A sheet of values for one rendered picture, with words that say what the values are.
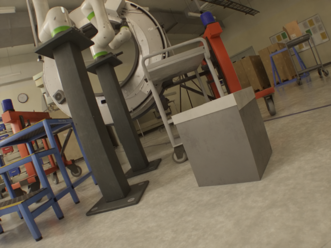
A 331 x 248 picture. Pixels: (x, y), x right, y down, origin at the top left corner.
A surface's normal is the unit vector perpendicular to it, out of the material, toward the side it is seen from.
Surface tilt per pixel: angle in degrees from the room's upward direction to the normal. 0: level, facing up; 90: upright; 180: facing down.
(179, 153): 90
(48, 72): 90
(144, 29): 90
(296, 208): 0
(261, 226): 0
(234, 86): 90
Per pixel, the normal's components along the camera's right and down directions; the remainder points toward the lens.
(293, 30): -0.51, 0.24
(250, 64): -0.73, 0.29
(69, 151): 0.59, -0.21
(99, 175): -0.10, 0.06
